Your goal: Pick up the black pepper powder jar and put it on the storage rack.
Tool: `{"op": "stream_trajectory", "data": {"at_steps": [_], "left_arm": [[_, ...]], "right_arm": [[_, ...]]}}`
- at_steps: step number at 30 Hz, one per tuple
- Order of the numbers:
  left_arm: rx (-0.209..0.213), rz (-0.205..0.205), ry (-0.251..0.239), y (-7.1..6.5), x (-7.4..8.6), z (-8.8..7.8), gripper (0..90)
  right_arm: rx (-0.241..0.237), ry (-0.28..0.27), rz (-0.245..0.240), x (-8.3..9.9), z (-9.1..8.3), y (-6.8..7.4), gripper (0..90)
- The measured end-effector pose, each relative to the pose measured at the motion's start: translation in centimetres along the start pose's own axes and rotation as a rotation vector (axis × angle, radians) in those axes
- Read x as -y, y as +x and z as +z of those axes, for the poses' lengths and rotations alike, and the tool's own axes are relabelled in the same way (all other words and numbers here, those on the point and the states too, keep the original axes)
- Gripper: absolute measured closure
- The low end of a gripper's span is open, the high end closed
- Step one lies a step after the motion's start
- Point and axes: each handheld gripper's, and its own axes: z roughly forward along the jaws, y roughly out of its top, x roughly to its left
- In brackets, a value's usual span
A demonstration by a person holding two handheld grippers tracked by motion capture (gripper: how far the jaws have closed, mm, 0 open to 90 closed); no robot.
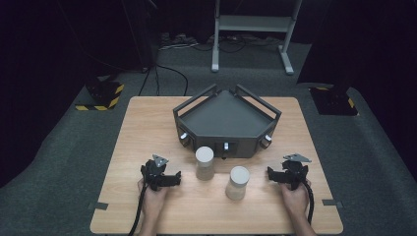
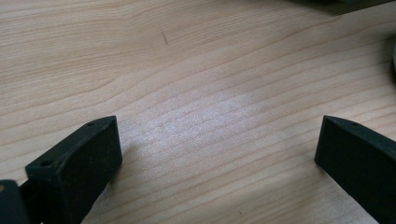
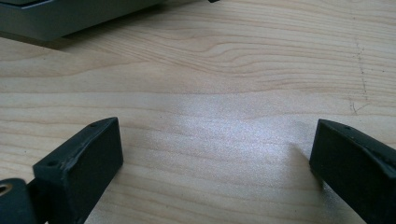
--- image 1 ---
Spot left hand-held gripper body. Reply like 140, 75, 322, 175
140, 153, 170, 192

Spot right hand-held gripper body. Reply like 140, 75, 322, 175
280, 152, 313, 192

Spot white-lidded jar beige contents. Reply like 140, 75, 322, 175
195, 146, 215, 182

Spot white-lidded jar pale contents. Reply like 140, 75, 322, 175
224, 165, 251, 202

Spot person's left hand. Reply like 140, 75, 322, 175
137, 178, 170, 217

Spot person's right hand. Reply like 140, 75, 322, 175
279, 179, 312, 218

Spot grey tape strip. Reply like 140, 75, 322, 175
87, 201, 109, 211
321, 198, 344, 209

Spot dark curtain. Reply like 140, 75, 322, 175
296, 0, 417, 182
0, 0, 155, 189

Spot white metal stand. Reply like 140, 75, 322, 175
210, 0, 304, 76

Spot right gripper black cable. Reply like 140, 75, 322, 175
302, 180, 316, 226

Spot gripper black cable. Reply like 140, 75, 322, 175
127, 183, 148, 236
302, 180, 316, 226

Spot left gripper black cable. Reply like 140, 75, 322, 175
127, 183, 148, 236

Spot black yellow striped base plate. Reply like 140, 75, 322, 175
75, 80, 126, 112
309, 86, 359, 117

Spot black floor cable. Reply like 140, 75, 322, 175
138, 67, 152, 96
155, 64, 190, 96

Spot tangle of floor cables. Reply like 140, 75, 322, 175
158, 31, 283, 54

